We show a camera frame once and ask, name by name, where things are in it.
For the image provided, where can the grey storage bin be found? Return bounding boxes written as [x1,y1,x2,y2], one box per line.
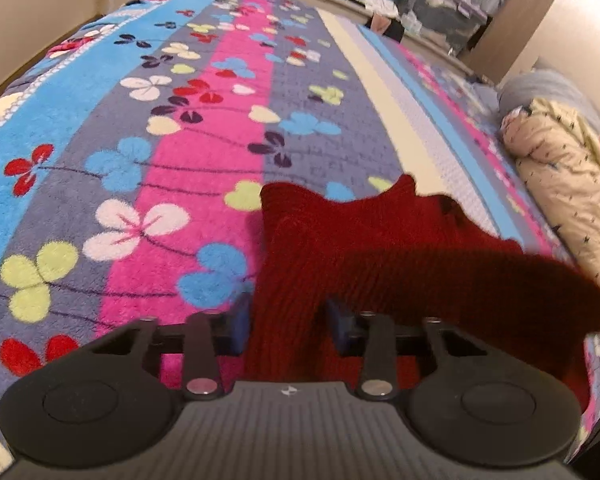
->
[399,0,483,56]

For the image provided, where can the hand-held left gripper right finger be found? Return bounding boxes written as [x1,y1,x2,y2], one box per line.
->
[326,299,487,402]

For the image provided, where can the floral striped fleece blanket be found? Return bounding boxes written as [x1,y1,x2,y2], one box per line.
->
[0,0,600,480]

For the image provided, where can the beige printed quilt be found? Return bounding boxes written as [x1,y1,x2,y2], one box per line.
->
[500,99,600,301]

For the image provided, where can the white folded cloths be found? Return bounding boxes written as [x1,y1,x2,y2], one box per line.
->
[349,0,400,20]

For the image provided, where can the brown wooden panel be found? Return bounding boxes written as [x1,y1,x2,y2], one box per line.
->
[469,0,577,86]

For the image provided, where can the grey pillow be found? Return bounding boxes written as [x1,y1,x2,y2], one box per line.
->
[497,67,600,137]

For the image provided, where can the red knit sweater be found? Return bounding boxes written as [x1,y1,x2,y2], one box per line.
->
[244,174,600,411]

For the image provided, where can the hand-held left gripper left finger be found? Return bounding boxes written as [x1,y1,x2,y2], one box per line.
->
[86,294,252,402]

